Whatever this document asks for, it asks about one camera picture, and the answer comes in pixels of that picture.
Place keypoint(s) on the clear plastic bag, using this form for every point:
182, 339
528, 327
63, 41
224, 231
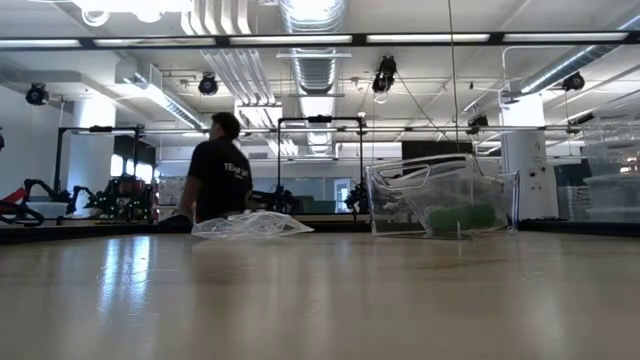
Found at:
255, 225
450, 192

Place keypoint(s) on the clear plastic container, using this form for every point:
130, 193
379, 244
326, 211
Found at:
400, 200

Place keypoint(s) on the light green elastic bandage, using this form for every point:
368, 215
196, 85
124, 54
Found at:
460, 217

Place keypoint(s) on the black background robot arm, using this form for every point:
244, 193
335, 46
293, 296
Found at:
80, 192
275, 197

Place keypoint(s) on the teal laptop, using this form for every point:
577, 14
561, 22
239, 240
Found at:
320, 206

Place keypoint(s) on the person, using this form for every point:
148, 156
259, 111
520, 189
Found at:
220, 170

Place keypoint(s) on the black monitor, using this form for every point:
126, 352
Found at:
435, 147

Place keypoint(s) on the white LED light strip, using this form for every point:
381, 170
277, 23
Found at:
565, 36
427, 38
155, 42
40, 43
290, 39

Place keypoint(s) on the white patterned board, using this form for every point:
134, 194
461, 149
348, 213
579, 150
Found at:
170, 190

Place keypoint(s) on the black robot with green lights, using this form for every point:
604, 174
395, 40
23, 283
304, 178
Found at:
122, 200

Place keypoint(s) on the stacked clear storage bins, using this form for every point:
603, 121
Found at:
615, 190

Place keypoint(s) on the red and black machine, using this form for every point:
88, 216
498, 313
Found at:
20, 200

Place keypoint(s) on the black background rig frame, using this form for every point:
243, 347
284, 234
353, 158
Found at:
279, 160
60, 165

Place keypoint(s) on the black ceiling camera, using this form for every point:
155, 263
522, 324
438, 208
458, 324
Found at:
385, 72
477, 122
37, 94
573, 81
208, 85

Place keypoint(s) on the black aluminium rig frame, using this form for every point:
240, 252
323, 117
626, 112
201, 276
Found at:
500, 37

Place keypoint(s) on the silver ceiling duct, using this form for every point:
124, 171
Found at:
575, 62

